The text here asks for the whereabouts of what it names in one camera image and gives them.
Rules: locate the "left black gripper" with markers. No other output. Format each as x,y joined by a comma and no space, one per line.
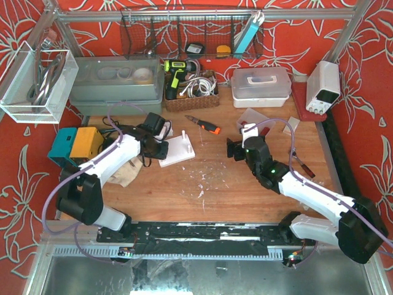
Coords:
163,150

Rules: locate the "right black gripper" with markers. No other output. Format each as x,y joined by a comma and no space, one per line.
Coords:
231,149

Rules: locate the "white peg base plate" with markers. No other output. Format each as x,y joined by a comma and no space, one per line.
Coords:
179,150

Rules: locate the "orange black handled pliers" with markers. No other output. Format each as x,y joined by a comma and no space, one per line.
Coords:
210,127

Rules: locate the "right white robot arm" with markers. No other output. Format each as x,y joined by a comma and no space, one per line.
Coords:
354,225

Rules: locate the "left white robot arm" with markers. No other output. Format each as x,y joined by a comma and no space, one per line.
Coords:
79,194

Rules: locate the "clear tray of red springs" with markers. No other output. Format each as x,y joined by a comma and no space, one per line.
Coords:
251,116

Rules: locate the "beige work glove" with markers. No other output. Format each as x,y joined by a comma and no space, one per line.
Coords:
126,173

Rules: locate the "small clear plastic bag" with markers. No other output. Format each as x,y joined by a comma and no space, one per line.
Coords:
291,125

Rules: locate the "yellow box device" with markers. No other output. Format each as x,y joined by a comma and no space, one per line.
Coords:
86,145

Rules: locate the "brown woven basket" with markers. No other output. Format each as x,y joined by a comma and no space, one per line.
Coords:
200,93

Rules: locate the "grey translucent storage box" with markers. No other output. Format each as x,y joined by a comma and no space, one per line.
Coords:
128,87

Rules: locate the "red mat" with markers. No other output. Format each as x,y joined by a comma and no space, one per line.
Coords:
299,96

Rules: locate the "teal box device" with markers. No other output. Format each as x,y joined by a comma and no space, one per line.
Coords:
62,147

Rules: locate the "white power supply unit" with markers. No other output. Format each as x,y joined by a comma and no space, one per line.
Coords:
322,87

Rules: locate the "yellow tape measure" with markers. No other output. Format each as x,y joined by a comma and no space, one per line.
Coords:
223,51

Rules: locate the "blue white power strip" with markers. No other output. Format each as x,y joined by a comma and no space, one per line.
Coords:
245,39

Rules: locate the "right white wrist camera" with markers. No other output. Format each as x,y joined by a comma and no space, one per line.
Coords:
248,131

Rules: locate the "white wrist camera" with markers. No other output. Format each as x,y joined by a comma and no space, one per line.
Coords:
167,131
248,131

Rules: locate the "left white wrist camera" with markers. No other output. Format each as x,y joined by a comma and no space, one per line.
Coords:
167,131

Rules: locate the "small red handled tool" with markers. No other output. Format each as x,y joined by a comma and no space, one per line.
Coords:
305,168

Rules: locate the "white plastic case with handle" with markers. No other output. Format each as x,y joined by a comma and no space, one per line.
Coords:
260,87

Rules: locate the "green black cordless drill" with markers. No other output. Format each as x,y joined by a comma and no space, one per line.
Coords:
178,70

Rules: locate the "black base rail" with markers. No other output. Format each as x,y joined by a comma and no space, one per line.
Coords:
206,239

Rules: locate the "clear acrylic wall bin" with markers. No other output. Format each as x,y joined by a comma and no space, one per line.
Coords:
36,87

